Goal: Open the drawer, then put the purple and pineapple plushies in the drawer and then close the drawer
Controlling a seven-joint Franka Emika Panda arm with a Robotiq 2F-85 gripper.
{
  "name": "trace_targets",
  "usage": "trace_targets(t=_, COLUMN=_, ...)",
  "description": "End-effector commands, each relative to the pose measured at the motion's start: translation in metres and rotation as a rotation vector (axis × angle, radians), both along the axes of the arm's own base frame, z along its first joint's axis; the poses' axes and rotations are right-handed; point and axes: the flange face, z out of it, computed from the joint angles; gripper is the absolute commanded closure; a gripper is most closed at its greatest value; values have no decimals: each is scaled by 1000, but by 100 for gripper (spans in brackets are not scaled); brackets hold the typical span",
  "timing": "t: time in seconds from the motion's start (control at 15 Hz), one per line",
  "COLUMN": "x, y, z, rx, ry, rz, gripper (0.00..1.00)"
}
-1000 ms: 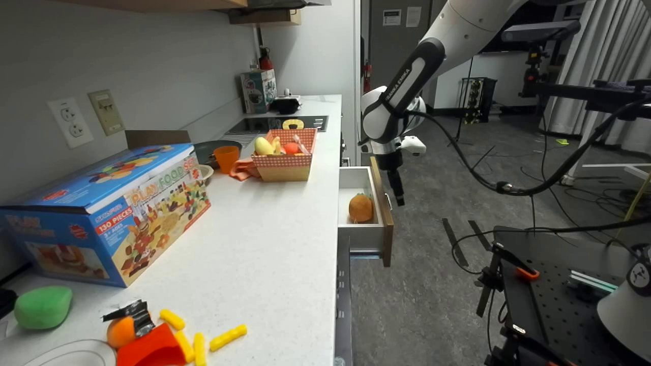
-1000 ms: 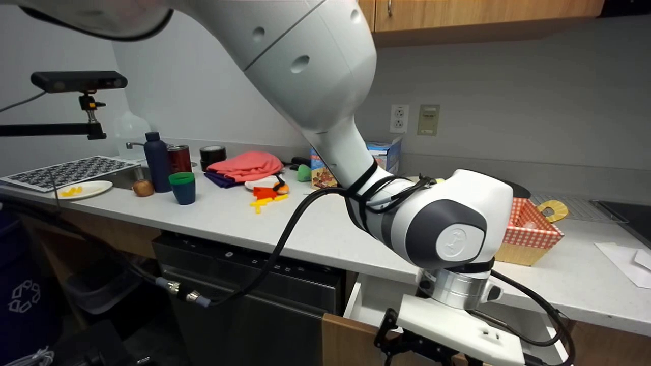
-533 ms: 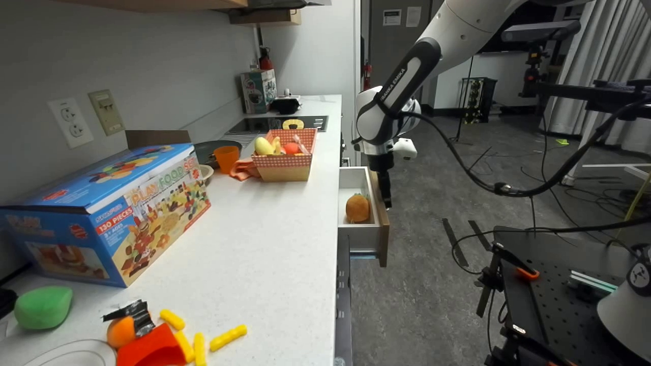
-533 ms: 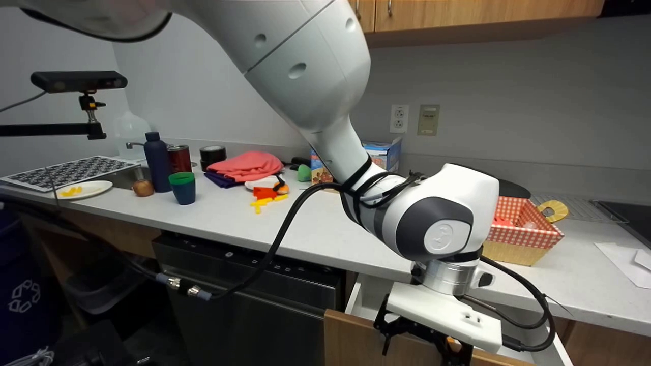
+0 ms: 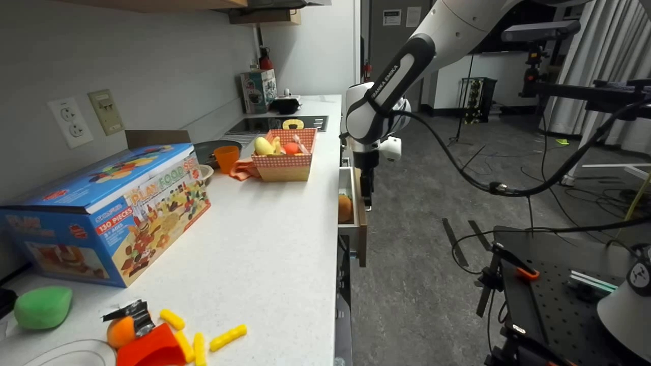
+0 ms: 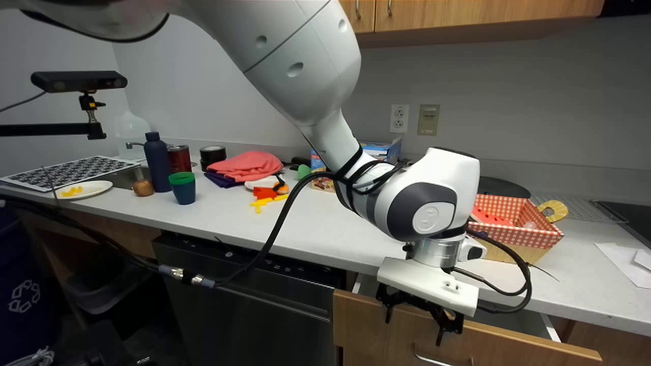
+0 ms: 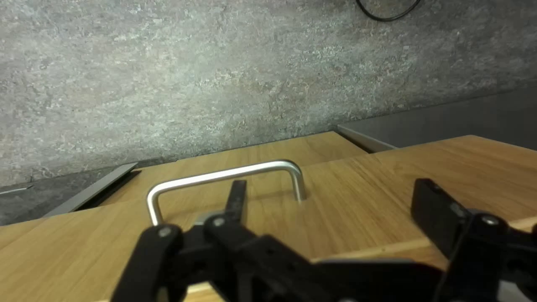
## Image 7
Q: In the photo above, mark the silver drawer handle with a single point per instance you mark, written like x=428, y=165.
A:
x=248, y=170

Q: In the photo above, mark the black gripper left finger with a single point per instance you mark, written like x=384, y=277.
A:
x=221, y=252

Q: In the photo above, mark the wooden front white drawer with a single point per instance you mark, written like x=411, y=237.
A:
x=355, y=207

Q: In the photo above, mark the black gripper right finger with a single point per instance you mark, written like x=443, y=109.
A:
x=481, y=249

